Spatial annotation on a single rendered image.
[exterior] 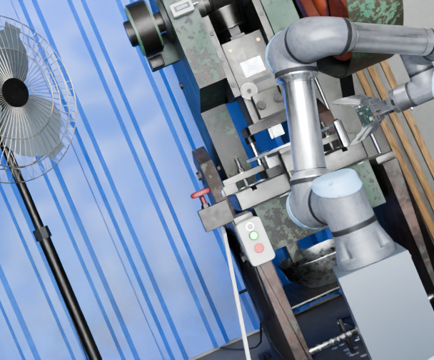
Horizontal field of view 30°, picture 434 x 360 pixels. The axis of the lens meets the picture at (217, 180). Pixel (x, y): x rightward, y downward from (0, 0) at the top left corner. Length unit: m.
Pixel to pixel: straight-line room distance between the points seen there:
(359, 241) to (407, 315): 0.21
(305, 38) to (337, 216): 0.46
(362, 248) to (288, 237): 0.57
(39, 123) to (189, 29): 0.63
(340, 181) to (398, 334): 0.39
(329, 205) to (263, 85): 0.79
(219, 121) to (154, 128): 0.98
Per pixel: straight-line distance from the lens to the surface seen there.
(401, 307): 2.01
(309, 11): 3.13
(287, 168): 2.59
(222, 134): 2.92
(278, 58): 2.19
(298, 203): 2.13
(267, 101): 2.66
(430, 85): 2.39
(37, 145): 2.88
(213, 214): 2.48
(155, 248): 3.86
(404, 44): 2.22
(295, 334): 2.51
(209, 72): 2.64
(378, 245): 2.01
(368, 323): 2.01
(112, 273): 3.88
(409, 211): 2.56
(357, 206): 2.00
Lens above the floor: 0.81
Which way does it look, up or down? 1 degrees down
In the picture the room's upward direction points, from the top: 23 degrees counter-clockwise
